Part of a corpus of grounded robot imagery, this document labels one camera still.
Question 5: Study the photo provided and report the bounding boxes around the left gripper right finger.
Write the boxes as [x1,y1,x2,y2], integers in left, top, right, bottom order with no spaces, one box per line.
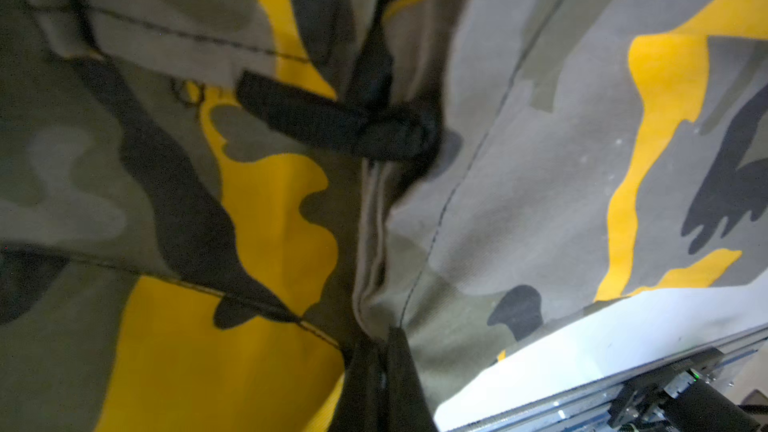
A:
[386,328,438,432]

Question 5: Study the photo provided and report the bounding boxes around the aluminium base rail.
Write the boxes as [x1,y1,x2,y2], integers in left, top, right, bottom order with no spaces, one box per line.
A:
[458,324,767,431]

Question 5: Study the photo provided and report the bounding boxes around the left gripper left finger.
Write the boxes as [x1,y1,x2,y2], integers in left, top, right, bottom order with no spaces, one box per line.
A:
[328,340,386,432]

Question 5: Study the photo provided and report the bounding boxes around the camouflage yellow green trousers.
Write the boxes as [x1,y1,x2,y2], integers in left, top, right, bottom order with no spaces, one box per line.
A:
[1,0,767,431]

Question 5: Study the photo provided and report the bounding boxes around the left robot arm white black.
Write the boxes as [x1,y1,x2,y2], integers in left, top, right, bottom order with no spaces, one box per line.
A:
[329,328,767,431]

